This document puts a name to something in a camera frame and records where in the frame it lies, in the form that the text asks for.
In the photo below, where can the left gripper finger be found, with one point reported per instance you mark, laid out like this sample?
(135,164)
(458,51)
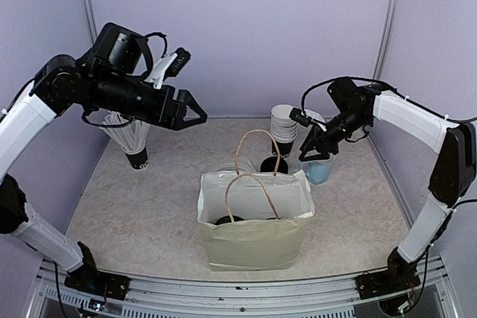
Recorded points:
(191,108)
(187,123)

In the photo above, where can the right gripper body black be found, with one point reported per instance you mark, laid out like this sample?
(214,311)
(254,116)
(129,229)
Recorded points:
(332,144)

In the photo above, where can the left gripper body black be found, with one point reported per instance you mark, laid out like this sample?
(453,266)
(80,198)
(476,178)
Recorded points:
(157,113)

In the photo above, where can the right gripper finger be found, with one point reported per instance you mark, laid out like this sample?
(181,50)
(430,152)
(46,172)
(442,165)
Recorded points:
(311,141)
(313,156)

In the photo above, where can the cream paper bag with handles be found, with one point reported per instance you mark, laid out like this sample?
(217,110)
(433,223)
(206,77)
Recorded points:
(253,244)

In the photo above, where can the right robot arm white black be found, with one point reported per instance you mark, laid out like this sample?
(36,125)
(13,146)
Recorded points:
(362,102)

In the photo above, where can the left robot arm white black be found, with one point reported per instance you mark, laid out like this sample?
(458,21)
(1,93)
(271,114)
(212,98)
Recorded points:
(118,73)

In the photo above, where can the light blue ceramic mug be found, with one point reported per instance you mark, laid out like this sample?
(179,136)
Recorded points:
(317,172)

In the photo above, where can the stack of paper cups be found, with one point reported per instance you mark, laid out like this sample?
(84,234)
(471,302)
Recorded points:
(283,128)

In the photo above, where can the cup of white straws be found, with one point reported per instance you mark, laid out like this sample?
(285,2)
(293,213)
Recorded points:
(130,137)

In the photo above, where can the grey spiral pattern plate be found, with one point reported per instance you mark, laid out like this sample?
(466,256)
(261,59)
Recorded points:
(241,166)

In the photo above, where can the stack of black lids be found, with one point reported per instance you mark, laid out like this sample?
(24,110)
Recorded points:
(269,164)

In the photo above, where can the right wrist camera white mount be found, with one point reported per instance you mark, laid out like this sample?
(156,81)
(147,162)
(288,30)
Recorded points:
(304,119)

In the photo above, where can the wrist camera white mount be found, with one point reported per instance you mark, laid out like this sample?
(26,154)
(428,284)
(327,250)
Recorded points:
(304,119)
(167,66)

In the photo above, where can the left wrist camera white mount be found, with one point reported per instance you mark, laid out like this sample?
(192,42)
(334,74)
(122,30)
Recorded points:
(167,66)

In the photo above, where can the aluminium front rail frame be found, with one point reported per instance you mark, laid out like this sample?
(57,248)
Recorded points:
(333,296)

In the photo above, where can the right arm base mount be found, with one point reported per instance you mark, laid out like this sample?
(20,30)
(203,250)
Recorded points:
(380,283)

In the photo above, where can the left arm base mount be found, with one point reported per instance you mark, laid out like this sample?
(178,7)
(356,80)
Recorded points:
(109,285)

